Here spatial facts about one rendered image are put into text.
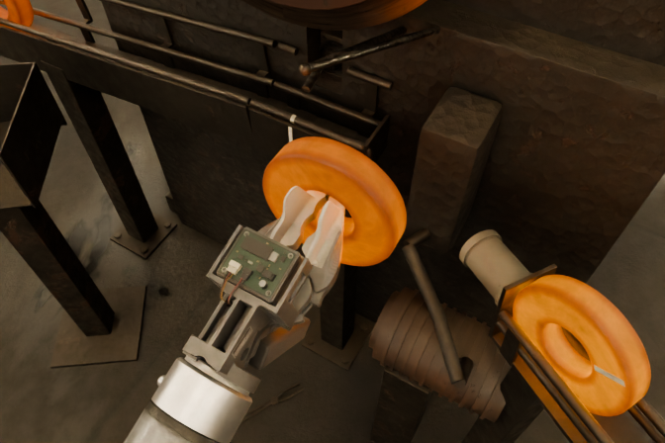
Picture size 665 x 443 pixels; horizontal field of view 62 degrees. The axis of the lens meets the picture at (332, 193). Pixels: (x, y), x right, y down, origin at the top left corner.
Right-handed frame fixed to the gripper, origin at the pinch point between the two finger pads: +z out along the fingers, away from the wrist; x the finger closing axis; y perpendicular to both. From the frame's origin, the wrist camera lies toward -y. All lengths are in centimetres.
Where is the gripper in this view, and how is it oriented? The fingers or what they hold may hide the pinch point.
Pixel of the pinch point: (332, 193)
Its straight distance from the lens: 56.1
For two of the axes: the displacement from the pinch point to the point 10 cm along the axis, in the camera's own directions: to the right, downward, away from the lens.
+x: -8.7, -3.9, 3.1
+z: 4.8, -8.2, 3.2
